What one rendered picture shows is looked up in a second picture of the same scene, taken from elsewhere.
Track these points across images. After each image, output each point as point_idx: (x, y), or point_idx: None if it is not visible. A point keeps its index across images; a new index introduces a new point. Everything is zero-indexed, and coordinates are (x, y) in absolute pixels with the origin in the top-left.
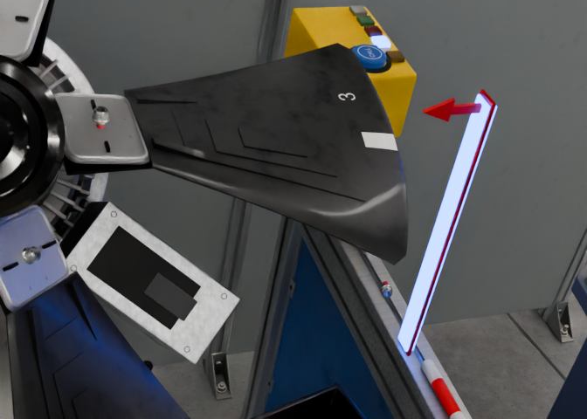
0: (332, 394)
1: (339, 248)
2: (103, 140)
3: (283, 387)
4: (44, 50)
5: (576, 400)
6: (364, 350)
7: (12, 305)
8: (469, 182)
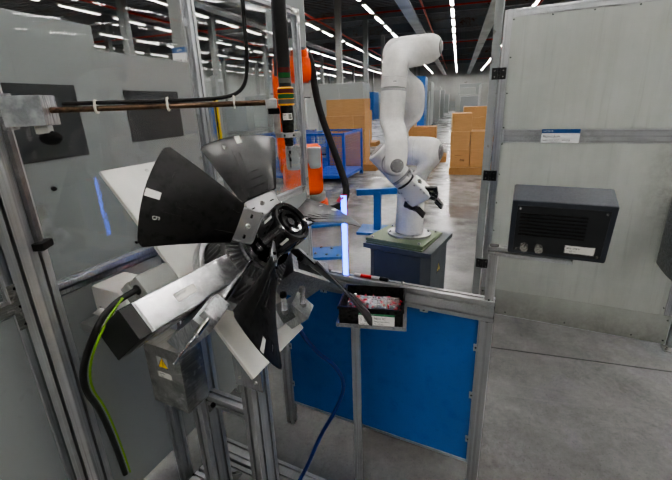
0: (347, 287)
1: None
2: None
3: (297, 340)
4: None
5: (380, 271)
6: (332, 289)
7: (314, 261)
8: None
